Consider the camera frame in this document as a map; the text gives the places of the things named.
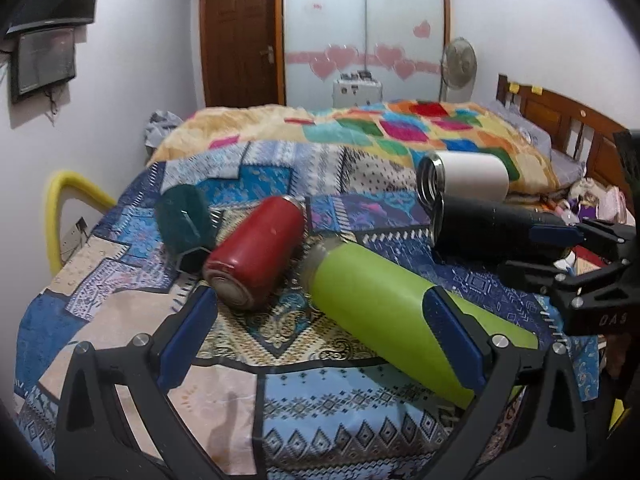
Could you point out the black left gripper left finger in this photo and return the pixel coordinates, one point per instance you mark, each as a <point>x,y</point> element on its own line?
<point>93,439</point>

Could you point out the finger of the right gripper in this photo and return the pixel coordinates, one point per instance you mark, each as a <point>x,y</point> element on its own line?
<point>600,302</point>
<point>611,242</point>

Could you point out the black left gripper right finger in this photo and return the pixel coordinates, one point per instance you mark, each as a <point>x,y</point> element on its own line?
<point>444,345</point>

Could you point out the lime green thermos cup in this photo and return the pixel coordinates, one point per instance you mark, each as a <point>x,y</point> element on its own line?
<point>381,304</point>

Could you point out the black thermos cup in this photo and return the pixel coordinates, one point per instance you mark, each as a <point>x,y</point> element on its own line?
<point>487,234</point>

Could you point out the white thermos cup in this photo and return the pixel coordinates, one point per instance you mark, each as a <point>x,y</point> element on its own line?
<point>461,174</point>

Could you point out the dark teal hexagonal cup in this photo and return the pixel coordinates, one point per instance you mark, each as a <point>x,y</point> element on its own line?
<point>186,227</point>

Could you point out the red thermos cup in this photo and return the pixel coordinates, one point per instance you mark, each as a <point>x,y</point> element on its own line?
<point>246,266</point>

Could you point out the grey pillow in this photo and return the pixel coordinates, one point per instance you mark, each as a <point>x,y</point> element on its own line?
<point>566,169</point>

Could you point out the wooden headboard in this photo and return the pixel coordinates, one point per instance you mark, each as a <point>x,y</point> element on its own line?
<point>575,129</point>

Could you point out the blue patchwork bed sheet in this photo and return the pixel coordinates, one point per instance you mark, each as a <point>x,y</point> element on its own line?
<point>283,392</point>

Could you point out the colourful squares yellow quilt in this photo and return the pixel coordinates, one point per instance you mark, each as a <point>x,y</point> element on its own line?
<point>400,131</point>

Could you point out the white standing fan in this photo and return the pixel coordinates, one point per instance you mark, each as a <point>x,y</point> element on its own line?
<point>458,69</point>

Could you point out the yellow chair back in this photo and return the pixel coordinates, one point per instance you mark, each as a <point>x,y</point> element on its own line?
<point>59,181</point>

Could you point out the white appliance box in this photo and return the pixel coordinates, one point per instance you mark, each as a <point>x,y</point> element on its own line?
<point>356,89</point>

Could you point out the frosted wardrobe with hearts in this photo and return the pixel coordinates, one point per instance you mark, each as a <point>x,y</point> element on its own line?
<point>400,42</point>

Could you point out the grey crumpled cloth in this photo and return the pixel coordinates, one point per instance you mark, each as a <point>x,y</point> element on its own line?
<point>159,125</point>

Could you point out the brown wooden door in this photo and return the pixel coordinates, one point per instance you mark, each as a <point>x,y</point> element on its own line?
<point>238,52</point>

